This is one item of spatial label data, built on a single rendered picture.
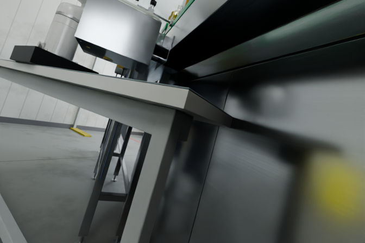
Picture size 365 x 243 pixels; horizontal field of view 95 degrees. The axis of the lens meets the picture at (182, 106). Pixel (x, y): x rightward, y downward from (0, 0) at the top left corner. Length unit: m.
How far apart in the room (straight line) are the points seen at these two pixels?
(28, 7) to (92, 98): 2.99
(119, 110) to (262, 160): 0.35
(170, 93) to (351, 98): 0.29
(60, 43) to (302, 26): 0.88
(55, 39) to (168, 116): 0.72
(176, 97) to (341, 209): 0.30
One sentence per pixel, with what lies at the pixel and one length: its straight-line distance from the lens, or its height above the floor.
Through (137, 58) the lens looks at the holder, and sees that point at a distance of 0.58.
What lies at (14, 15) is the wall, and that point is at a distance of 3.40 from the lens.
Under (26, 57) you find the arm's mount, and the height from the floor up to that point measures 0.76.
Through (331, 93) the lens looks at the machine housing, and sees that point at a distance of 0.40.
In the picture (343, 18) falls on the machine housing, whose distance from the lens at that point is 0.47.
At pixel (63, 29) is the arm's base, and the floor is 0.94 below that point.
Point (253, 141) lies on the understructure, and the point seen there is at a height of 0.69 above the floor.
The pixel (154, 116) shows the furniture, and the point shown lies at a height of 0.69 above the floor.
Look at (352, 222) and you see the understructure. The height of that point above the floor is 0.63.
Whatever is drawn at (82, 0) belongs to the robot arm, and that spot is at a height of 1.12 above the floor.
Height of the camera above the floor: 0.70
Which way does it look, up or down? 5 degrees up
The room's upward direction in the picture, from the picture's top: 16 degrees clockwise
